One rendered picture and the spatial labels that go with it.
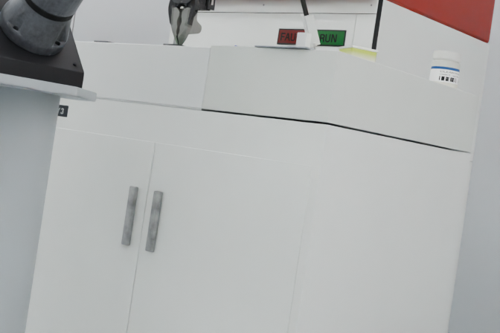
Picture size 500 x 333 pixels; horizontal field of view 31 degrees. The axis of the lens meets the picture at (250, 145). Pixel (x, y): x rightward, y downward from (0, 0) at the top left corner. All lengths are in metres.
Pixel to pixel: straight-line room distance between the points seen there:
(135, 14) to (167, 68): 3.39
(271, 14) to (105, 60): 0.67
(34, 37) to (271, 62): 0.50
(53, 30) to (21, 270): 0.51
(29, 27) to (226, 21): 1.07
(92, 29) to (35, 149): 3.87
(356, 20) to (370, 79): 0.69
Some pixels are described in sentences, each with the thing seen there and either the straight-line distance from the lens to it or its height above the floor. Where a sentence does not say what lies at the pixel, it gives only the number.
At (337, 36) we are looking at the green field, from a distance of 2.57.
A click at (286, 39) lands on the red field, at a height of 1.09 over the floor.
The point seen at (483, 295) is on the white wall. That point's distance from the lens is 3.93.
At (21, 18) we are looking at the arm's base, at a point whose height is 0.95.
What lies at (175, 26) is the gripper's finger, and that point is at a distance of 2.15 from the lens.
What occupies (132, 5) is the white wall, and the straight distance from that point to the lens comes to 5.52.
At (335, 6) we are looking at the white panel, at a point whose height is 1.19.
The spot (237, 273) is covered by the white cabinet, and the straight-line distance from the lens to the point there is 1.89.
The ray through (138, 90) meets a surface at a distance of 2.16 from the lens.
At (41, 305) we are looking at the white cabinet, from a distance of 2.38.
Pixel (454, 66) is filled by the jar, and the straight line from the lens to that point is 2.27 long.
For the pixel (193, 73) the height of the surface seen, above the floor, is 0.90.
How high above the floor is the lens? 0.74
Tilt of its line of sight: 1 degrees up
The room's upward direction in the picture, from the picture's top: 8 degrees clockwise
